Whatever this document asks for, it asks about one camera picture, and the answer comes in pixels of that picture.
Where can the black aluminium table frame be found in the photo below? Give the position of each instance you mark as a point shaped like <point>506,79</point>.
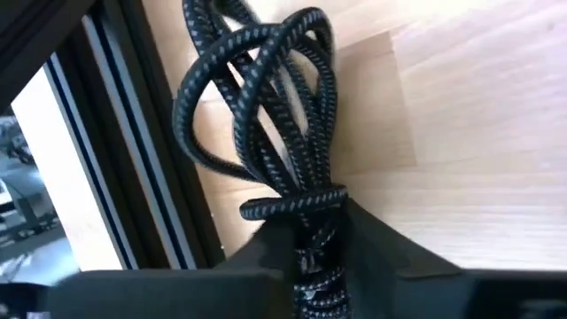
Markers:
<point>146,133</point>

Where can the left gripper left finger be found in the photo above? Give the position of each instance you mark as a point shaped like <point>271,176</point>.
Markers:
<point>274,252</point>

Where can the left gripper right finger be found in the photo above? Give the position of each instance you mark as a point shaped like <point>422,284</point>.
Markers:
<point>381,248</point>

